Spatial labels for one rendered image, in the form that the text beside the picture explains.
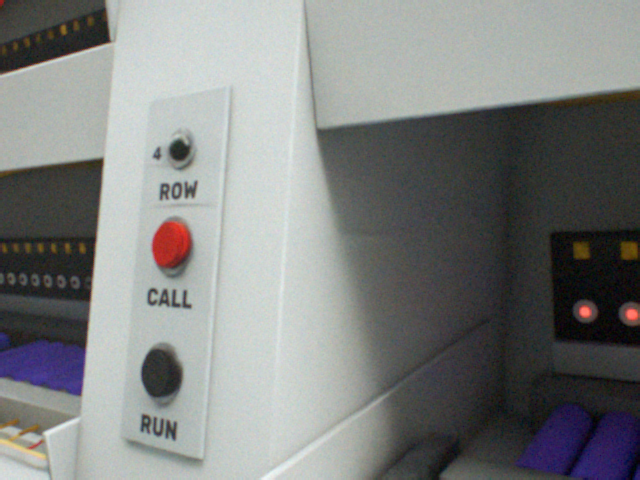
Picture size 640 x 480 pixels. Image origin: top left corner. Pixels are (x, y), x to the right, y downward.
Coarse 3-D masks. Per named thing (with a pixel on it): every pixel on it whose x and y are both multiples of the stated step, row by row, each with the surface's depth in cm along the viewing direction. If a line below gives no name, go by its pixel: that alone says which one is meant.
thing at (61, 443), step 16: (0, 304) 61; (16, 304) 60; (32, 304) 58; (48, 304) 57; (64, 304) 55; (80, 304) 54; (48, 432) 23; (64, 432) 24; (0, 448) 35; (48, 448) 23; (64, 448) 24; (0, 464) 33; (16, 464) 32; (32, 464) 32; (48, 464) 23; (64, 464) 24
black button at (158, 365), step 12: (144, 360) 22; (156, 360) 21; (168, 360) 21; (144, 372) 21; (156, 372) 21; (168, 372) 21; (144, 384) 21; (156, 384) 21; (168, 384) 21; (156, 396) 21
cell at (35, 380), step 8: (80, 360) 43; (56, 368) 42; (64, 368) 42; (72, 368) 42; (80, 368) 43; (32, 376) 40; (40, 376) 41; (48, 376) 41; (56, 376) 41; (32, 384) 40
